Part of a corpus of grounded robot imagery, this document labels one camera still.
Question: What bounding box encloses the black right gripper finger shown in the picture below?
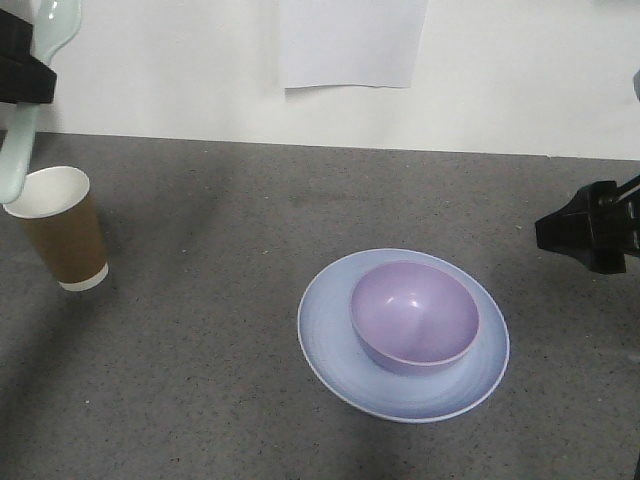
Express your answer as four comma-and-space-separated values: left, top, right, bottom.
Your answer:
0, 10, 33, 63

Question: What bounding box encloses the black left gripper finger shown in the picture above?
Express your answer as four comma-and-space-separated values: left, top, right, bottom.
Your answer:
0, 56, 57, 104

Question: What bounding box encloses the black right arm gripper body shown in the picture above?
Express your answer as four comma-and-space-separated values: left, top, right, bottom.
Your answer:
535, 177, 639, 274

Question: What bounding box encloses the mint green plastic spoon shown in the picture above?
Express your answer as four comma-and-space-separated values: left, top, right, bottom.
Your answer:
1, 1, 82, 204

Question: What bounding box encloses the purple plastic bowl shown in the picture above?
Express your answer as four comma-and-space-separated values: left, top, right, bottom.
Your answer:
349, 260, 481, 376

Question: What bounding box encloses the brown paper cup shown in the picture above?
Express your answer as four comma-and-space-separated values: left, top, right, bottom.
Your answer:
3, 166, 109, 292

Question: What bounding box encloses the light blue plate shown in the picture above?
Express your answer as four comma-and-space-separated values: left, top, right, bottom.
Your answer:
297, 248, 511, 424

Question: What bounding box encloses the white paper on wall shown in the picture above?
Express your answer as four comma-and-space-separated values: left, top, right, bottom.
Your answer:
278, 0, 428, 89

